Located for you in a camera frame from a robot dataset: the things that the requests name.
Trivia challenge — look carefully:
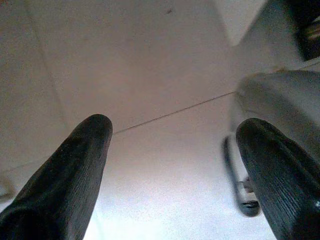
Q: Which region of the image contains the grey left robot foot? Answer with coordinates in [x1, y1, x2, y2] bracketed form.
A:
[221, 134, 261, 218]

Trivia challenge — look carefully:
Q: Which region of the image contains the black fridge foot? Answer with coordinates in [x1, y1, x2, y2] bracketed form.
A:
[291, 0, 320, 61]

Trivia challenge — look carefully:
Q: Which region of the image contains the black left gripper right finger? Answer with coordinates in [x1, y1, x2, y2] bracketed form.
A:
[235, 118, 320, 240]

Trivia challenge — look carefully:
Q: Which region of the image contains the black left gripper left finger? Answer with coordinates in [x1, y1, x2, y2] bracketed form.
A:
[0, 113, 114, 240]

